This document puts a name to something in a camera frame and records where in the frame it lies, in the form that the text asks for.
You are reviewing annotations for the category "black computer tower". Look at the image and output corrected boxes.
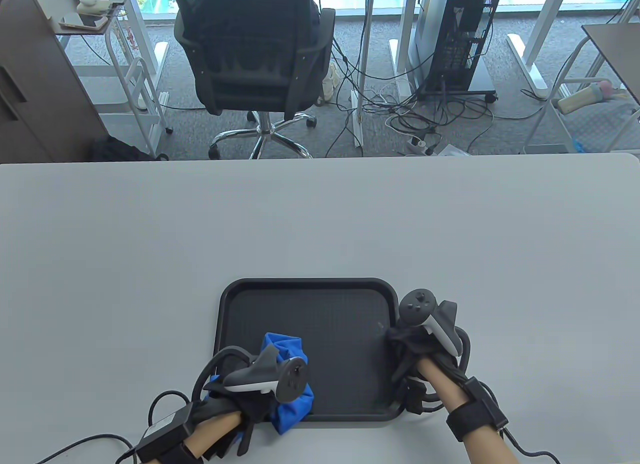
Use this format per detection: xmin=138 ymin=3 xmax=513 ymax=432
xmin=407 ymin=0 xmax=502 ymax=92

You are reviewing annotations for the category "white shoe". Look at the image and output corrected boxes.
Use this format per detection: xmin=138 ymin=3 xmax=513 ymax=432
xmin=322 ymin=61 xmax=342 ymax=103

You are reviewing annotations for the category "brown cabinet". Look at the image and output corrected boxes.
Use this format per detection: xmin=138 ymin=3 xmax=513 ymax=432
xmin=0 ymin=0 xmax=109 ymax=163

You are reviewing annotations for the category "black wrist strap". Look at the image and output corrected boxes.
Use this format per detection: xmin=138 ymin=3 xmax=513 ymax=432
xmin=445 ymin=376 xmax=510 ymax=442
xmin=136 ymin=401 xmax=203 ymax=464

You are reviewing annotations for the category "black left hand controller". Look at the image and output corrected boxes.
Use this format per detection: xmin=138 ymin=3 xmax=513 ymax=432
xmin=222 ymin=345 xmax=309 ymax=404

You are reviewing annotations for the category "black right glove cable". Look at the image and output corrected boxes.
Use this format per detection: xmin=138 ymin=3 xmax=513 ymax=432
xmin=500 ymin=426 xmax=561 ymax=464

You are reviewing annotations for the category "smartphone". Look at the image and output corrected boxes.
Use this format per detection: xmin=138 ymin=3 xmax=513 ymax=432
xmin=59 ymin=12 xmax=108 ymax=31

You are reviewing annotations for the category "black office chair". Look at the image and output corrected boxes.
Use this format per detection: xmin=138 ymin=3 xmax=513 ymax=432
xmin=173 ymin=0 xmax=337 ymax=160

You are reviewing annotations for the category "person's right forearm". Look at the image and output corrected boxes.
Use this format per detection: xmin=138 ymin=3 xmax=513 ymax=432
xmin=417 ymin=356 xmax=521 ymax=464

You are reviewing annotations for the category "black hand controller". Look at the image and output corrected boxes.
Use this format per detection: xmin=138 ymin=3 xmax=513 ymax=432
xmin=222 ymin=345 xmax=309 ymax=404
xmin=397 ymin=289 xmax=461 ymax=359

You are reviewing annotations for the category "dark brown table top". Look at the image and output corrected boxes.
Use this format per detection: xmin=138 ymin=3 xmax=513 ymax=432
xmin=582 ymin=23 xmax=640 ymax=107

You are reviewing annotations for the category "black right wrist strap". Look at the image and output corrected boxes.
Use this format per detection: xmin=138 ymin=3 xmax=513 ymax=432
xmin=445 ymin=376 xmax=510 ymax=442

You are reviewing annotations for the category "white desk leg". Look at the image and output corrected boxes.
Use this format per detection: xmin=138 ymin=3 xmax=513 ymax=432
xmin=350 ymin=0 xmax=376 ymax=149
xmin=506 ymin=0 xmax=576 ymax=99
xmin=389 ymin=0 xmax=418 ymax=100

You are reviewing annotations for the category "person's left forearm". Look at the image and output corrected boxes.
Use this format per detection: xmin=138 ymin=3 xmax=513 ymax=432
xmin=185 ymin=411 xmax=247 ymax=460

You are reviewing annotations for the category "black plastic tray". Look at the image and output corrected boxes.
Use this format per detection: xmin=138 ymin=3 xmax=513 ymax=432
xmin=217 ymin=278 xmax=405 ymax=422

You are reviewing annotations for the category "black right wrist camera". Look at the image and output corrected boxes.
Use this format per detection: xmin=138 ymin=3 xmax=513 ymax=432
xmin=405 ymin=376 xmax=435 ymax=415

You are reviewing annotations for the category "pastel plush toy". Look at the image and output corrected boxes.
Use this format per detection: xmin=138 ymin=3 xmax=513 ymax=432
xmin=557 ymin=80 xmax=628 ymax=116

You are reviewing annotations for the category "pale blue cloth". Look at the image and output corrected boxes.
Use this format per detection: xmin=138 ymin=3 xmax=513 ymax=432
xmin=565 ymin=91 xmax=640 ymax=152

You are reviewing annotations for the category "white metal rack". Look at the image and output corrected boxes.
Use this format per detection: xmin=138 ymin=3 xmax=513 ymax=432
xmin=522 ymin=34 xmax=640 ymax=155

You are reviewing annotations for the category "white metal side table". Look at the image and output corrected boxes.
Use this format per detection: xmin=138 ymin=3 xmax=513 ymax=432
xmin=55 ymin=0 xmax=174 ymax=161

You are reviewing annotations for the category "black left wrist strap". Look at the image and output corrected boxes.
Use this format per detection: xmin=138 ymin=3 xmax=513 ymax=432
xmin=136 ymin=401 xmax=203 ymax=464

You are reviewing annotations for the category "grey wheeled computer stand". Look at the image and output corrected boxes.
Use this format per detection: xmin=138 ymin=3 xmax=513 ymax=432
xmin=417 ymin=54 xmax=499 ymax=105

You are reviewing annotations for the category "blue rectangular towel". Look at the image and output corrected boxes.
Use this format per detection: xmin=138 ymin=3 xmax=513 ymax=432
xmin=210 ymin=332 xmax=315 ymax=436

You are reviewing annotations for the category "person's left hand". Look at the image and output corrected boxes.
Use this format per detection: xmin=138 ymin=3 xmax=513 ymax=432
xmin=192 ymin=391 xmax=276 ymax=427

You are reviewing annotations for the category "person's right hand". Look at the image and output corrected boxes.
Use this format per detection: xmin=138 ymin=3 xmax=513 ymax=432
xmin=384 ymin=324 xmax=472 ymax=410

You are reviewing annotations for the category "black left glove cable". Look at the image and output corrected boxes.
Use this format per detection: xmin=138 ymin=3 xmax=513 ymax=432
xmin=35 ymin=390 xmax=193 ymax=464

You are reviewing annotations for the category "tangle of black cables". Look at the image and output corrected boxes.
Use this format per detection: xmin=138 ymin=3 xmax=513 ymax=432
xmin=325 ymin=14 xmax=496 ymax=157

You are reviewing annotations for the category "black glove cable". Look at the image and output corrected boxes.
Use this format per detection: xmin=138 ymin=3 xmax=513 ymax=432
xmin=35 ymin=390 xmax=193 ymax=464
xmin=500 ymin=426 xmax=561 ymax=464

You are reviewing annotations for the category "black right hand controller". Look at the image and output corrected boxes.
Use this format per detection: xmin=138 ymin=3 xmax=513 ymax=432
xmin=397 ymin=289 xmax=461 ymax=359

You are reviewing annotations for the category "black bag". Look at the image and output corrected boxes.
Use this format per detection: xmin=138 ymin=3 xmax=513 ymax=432
xmin=89 ymin=135 xmax=170 ymax=163

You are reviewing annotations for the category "white power strip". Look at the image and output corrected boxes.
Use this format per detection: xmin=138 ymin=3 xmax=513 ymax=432
xmin=406 ymin=135 xmax=441 ymax=156

